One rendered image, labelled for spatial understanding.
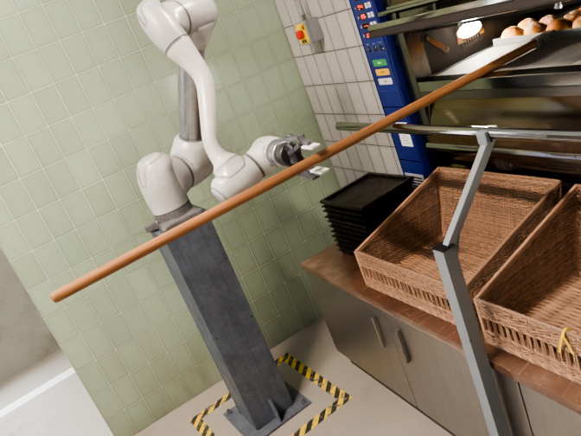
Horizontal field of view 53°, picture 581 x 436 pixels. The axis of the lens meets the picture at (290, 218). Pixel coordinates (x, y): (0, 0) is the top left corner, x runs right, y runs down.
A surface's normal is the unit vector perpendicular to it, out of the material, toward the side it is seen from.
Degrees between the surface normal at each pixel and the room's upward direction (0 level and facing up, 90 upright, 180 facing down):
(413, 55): 90
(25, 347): 90
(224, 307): 90
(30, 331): 90
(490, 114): 70
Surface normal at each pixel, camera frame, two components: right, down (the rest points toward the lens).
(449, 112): -0.90, 0.13
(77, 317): 0.44, 0.16
